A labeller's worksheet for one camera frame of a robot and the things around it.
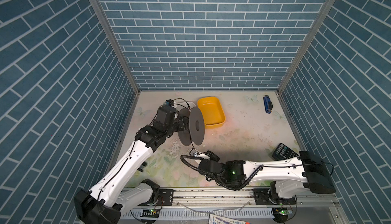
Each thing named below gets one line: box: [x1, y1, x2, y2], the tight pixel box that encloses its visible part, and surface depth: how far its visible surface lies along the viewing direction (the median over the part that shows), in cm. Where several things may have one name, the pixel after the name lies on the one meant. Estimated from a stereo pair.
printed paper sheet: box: [208, 213, 247, 224], surface depth 69 cm
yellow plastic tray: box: [197, 96, 227, 129], surface depth 110 cm
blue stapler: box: [263, 94, 274, 114], surface depth 110 cm
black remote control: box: [271, 142, 299, 161], surface depth 91 cm
